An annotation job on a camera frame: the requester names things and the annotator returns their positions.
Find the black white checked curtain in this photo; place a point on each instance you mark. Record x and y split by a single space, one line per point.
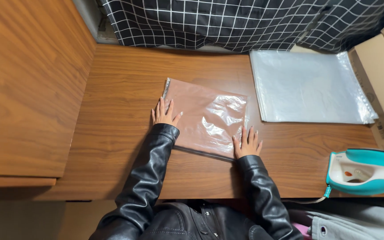
232 23

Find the pink cloth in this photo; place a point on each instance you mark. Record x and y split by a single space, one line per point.
301 231

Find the clear plastic zip bag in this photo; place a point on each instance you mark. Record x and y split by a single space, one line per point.
208 116

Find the teal and white clothes iron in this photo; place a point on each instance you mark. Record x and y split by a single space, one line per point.
368 176

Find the grey garment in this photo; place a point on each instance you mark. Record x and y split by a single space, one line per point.
358 223

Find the black leather jacket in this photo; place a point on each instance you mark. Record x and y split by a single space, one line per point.
198 221

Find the stack of clear plastic sheets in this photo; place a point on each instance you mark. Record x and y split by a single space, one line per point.
311 86

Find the brown wooden cabinet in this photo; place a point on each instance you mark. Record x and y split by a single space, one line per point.
28 83

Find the person's right hand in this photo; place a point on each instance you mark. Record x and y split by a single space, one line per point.
247 148

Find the person's left hand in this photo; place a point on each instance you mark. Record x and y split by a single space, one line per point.
164 117

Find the brown cardboard box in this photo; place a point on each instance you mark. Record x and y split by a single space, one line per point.
383 73

